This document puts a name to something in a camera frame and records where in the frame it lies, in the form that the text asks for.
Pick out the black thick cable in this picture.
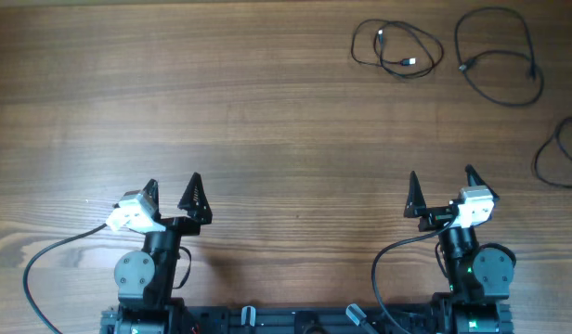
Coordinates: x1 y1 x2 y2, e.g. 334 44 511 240
453 6 546 109

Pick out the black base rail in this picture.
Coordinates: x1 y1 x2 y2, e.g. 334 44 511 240
99 303 514 334

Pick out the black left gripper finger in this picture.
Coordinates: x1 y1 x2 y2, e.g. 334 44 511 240
177 173 213 225
143 179 160 218

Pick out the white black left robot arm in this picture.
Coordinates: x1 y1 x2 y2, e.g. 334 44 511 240
99 173 213 334

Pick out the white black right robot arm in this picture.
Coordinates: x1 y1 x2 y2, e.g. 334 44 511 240
404 165 516 334

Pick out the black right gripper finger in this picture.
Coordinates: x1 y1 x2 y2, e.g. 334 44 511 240
464 164 500 202
403 171 427 218

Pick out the black cable bundle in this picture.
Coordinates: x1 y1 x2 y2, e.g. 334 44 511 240
349 18 445 80

